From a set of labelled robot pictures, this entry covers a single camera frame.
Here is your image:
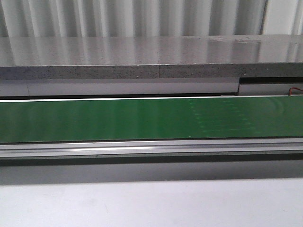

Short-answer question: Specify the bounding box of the white cabinet front panel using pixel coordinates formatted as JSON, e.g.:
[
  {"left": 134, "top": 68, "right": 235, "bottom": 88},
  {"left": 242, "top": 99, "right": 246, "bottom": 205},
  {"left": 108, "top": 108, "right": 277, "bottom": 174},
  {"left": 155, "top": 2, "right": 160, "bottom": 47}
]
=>
[{"left": 0, "top": 77, "right": 303, "bottom": 97}]

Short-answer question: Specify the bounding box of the green conveyor belt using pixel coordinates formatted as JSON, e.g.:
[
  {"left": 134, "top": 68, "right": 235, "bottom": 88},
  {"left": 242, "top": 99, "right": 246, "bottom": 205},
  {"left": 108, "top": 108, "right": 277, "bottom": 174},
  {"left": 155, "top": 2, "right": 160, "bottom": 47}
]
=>
[{"left": 0, "top": 96, "right": 303, "bottom": 143}]

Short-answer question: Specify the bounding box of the grey stone countertop slab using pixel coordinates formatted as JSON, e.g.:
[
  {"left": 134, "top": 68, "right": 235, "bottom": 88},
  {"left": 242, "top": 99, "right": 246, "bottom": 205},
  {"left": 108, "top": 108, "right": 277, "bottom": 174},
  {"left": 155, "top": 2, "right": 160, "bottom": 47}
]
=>
[{"left": 0, "top": 35, "right": 303, "bottom": 80}]

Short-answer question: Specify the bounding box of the white pleated curtain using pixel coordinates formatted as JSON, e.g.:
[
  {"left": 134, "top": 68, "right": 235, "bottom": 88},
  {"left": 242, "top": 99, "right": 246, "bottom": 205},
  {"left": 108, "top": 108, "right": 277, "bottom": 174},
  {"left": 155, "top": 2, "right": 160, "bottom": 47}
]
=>
[{"left": 0, "top": 0, "right": 303, "bottom": 37}]

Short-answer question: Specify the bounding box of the aluminium conveyor front rail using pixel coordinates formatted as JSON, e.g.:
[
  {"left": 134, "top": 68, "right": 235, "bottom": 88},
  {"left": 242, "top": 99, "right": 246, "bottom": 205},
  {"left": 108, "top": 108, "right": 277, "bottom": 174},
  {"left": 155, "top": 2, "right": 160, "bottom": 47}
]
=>
[{"left": 0, "top": 138, "right": 303, "bottom": 158}]

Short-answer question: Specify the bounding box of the red wire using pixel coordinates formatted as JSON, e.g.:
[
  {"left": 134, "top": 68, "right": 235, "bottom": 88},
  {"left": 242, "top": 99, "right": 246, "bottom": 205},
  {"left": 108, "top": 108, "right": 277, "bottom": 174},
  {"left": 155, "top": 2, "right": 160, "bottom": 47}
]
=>
[{"left": 287, "top": 87, "right": 303, "bottom": 96}]

